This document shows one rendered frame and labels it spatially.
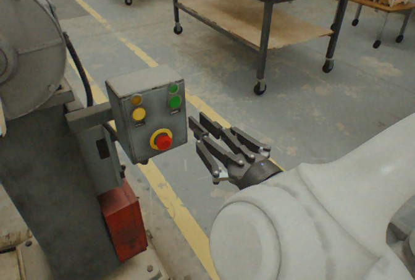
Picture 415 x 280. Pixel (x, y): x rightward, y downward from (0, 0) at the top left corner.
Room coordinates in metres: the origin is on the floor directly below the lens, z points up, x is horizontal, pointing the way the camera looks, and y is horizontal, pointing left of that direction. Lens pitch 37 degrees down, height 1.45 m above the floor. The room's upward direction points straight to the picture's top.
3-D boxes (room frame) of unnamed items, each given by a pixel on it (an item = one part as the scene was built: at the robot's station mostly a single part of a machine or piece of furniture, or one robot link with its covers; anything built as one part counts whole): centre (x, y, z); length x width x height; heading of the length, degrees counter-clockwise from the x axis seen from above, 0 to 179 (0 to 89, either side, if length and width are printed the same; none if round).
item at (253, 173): (0.36, -0.08, 1.07); 0.09 x 0.08 x 0.07; 33
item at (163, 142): (0.56, 0.11, 0.98); 0.04 x 0.04 x 0.04; 33
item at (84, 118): (0.62, 0.26, 1.02); 0.19 x 0.04 x 0.04; 123
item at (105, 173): (0.72, 0.37, 0.93); 0.15 x 0.10 x 0.55; 33
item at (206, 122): (0.50, 0.00, 1.07); 0.07 x 0.01 x 0.03; 33
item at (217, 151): (0.40, -0.02, 1.07); 0.11 x 0.01 x 0.04; 41
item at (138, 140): (0.65, 0.21, 0.99); 0.24 x 0.21 x 0.26; 33
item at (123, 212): (0.73, 0.36, 0.49); 0.25 x 0.12 x 0.37; 33
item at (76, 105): (0.65, 0.36, 1.02); 0.13 x 0.04 x 0.04; 33
